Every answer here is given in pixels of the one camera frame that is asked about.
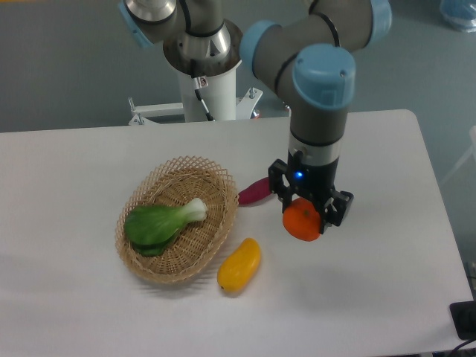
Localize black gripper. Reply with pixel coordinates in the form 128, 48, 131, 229
268, 151, 354, 234

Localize orange fruit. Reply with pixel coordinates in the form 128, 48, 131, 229
282, 197, 321, 242

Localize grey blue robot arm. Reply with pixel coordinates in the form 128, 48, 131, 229
118, 1, 392, 231

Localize purple sweet potato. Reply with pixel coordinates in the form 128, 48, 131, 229
238, 177, 274, 207

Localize yellow mango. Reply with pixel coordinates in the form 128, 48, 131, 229
216, 237, 262, 294

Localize woven bamboo basket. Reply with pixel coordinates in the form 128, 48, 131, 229
115, 156, 238, 284

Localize green bok choy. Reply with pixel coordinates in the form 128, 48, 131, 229
123, 198, 208, 257

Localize black device at table edge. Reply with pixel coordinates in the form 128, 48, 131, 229
449, 300, 475, 340

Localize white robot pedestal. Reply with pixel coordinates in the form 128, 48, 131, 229
127, 22, 264, 125

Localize black cable on pedestal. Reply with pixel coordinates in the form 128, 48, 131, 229
190, 59, 216, 122

